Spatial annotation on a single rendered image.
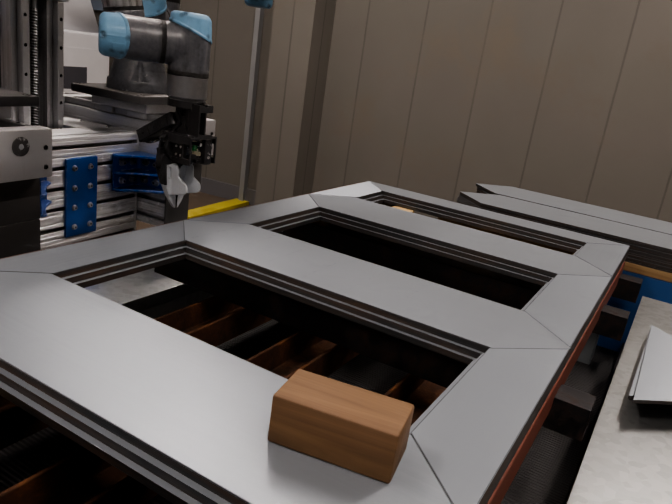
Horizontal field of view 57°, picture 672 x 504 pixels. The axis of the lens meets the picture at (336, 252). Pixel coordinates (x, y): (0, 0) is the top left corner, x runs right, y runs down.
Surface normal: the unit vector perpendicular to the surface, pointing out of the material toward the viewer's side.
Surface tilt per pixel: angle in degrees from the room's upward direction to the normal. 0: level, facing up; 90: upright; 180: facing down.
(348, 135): 90
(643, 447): 0
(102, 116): 90
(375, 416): 0
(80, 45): 90
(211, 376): 0
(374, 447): 90
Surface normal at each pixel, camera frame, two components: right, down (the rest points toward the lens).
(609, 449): 0.14, -0.94
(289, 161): -0.44, 0.22
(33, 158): 0.89, 0.25
